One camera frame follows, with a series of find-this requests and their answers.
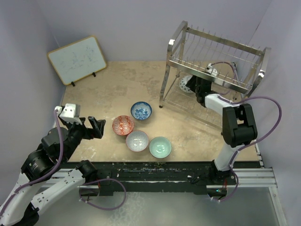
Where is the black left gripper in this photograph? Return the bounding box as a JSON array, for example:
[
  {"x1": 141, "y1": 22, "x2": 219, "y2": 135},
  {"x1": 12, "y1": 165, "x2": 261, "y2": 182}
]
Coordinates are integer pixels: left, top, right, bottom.
[{"x1": 61, "y1": 115, "x2": 105, "y2": 161}]

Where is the dark blue patterned bowl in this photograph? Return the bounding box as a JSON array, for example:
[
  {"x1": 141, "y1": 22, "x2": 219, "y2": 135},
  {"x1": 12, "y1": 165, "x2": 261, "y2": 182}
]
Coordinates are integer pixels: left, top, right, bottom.
[{"x1": 179, "y1": 75, "x2": 193, "y2": 94}]

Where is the grey hexagon red-rim bowl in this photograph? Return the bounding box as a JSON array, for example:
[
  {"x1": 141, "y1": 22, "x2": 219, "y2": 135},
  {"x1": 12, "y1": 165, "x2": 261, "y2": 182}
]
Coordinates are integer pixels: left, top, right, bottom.
[{"x1": 126, "y1": 130, "x2": 149, "y2": 152}]

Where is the mint green bowl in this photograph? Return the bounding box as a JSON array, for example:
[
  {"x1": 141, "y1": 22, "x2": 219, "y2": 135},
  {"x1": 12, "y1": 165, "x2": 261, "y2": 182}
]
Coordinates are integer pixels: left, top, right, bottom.
[{"x1": 149, "y1": 137, "x2": 172, "y2": 159}]

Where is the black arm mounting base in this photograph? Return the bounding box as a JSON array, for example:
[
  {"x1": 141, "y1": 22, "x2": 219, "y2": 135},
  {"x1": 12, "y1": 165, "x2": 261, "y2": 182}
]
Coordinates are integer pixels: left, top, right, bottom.
[{"x1": 77, "y1": 161, "x2": 236, "y2": 197}]

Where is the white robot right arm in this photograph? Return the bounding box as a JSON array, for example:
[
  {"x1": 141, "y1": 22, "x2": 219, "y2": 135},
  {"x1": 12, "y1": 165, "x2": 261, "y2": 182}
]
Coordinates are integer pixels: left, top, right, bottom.
[{"x1": 186, "y1": 76, "x2": 258, "y2": 184}]

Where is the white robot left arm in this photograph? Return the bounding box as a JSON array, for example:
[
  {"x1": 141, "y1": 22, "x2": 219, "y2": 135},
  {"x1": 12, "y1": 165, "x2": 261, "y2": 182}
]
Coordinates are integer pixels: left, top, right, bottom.
[{"x1": 0, "y1": 116, "x2": 106, "y2": 226}]

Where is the steel dish rack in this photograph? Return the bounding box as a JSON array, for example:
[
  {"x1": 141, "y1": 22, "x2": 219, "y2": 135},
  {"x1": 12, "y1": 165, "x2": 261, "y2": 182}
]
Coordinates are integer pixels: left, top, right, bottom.
[{"x1": 159, "y1": 21, "x2": 271, "y2": 129}]

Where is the orange patterned bowl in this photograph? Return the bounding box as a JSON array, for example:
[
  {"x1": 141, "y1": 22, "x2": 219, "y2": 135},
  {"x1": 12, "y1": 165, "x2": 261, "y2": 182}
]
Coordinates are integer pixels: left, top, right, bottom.
[{"x1": 112, "y1": 115, "x2": 135, "y2": 136}]

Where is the blue floral rim bowl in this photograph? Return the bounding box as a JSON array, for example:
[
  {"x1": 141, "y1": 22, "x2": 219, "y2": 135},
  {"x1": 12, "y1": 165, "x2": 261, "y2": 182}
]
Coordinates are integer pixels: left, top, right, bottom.
[{"x1": 130, "y1": 101, "x2": 152, "y2": 121}]

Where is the yellow framed whiteboard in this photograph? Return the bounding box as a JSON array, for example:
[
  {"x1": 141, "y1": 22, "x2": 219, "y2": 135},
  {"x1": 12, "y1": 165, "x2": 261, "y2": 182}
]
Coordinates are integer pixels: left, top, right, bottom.
[{"x1": 47, "y1": 36, "x2": 107, "y2": 86}]

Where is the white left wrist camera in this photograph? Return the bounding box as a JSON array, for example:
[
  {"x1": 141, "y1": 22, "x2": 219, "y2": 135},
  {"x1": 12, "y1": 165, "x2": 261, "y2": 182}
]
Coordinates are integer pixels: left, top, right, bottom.
[{"x1": 55, "y1": 103, "x2": 82, "y2": 125}]

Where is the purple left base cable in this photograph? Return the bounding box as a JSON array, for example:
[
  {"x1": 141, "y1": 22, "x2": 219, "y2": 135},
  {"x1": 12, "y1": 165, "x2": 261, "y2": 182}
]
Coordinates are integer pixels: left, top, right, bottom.
[{"x1": 79, "y1": 178, "x2": 127, "y2": 210}]

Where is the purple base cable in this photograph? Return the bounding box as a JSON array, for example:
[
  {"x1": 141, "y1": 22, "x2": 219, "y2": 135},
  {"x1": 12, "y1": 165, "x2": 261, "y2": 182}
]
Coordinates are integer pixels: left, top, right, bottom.
[
  {"x1": 210, "y1": 170, "x2": 239, "y2": 203},
  {"x1": 79, "y1": 178, "x2": 127, "y2": 210}
]

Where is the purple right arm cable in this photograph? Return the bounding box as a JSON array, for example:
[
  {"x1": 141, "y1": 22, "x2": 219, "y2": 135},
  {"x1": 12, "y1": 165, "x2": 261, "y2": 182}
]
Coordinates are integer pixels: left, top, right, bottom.
[{"x1": 211, "y1": 61, "x2": 282, "y2": 169}]

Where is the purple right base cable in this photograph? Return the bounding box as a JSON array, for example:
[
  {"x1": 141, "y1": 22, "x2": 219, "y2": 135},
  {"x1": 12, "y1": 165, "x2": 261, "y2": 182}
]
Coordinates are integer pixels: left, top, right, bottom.
[{"x1": 210, "y1": 170, "x2": 239, "y2": 203}]

